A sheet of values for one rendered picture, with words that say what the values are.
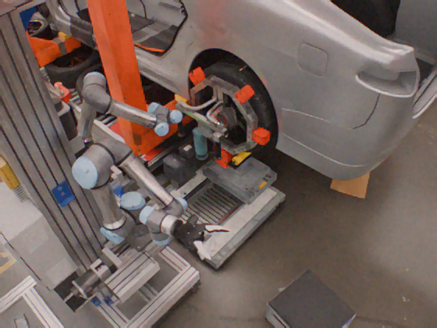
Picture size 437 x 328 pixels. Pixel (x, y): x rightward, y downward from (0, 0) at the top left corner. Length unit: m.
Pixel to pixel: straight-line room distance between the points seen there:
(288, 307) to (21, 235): 1.47
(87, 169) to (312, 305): 1.49
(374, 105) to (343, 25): 0.41
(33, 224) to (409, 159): 3.16
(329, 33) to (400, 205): 1.89
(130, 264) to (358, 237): 1.76
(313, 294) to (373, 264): 0.74
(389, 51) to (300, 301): 1.44
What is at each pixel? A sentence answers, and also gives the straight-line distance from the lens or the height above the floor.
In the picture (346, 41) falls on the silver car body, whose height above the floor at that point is 1.62.
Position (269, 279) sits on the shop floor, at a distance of 2.71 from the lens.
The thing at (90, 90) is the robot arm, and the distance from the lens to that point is 1.93.
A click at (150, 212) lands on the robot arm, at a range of 1.49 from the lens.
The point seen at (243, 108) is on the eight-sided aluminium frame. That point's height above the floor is 1.03.
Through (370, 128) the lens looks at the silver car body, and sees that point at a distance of 1.98.
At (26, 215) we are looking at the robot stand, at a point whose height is 1.23.
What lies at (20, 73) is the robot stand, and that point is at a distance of 1.39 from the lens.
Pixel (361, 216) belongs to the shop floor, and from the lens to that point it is 3.13.
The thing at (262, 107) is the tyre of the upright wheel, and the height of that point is 1.02.
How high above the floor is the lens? 2.43
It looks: 46 degrees down
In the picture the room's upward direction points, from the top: 3 degrees counter-clockwise
